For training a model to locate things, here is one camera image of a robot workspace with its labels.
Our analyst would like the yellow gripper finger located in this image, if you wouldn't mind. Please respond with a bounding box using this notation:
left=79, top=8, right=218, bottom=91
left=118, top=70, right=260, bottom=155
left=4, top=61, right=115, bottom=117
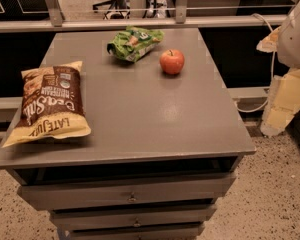
left=256, top=27, right=280, bottom=53
left=260, top=68, right=300, bottom=137

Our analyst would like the green rice chip bag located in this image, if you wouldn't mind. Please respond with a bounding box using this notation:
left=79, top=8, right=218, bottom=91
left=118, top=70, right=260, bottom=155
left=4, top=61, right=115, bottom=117
left=107, top=26, right=164, bottom=63

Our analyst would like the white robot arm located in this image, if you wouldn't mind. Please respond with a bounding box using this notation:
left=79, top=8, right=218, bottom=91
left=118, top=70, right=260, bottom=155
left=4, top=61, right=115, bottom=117
left=257, top=1, right=300, bottom=137

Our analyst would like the brown chip bag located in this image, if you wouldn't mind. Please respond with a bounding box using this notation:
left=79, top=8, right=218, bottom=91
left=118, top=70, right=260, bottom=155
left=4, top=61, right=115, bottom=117
left=3, top=61, right=91, bottom=147

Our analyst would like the red apple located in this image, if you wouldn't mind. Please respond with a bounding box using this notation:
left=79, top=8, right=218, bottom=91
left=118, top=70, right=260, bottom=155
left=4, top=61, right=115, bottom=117
left=159, top=49, right=185, bottom=75

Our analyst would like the grey drawer cabinet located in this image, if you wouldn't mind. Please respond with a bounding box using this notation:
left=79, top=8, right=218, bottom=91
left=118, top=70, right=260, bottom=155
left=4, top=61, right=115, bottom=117
left=0, top=29, right=255, bottom=240

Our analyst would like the black office chair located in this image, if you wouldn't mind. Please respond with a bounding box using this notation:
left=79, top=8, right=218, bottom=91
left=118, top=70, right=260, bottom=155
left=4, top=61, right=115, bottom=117
left=92, top=0, right=130, bottom=19

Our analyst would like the metal railing frame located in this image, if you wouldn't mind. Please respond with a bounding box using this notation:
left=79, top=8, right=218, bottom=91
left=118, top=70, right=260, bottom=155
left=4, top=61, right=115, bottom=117
left=0, top=0, right=300, bottom=33

